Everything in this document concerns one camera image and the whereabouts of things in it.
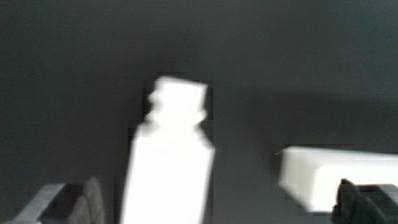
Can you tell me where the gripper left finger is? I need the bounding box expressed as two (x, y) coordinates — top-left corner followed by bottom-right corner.
(11, 178), (106, 224)

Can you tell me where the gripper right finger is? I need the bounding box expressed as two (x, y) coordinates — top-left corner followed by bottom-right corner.
(330, 179), (398, 224)

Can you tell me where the white leg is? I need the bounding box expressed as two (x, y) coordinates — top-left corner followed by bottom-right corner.
(119, 76), (215, 224)

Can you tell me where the white left border block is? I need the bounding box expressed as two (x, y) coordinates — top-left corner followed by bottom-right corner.
(279, 146), (398, 213)

